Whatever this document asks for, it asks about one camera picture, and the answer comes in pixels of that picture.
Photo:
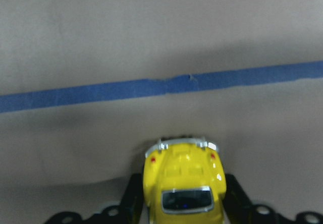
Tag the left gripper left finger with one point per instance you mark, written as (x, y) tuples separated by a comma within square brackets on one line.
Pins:
[(127, 211)]

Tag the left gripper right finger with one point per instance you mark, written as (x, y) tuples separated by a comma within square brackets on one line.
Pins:
[(240, 209)]

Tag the yellow toy beetle car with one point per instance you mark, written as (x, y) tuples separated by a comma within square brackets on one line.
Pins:
[(184, 181)]

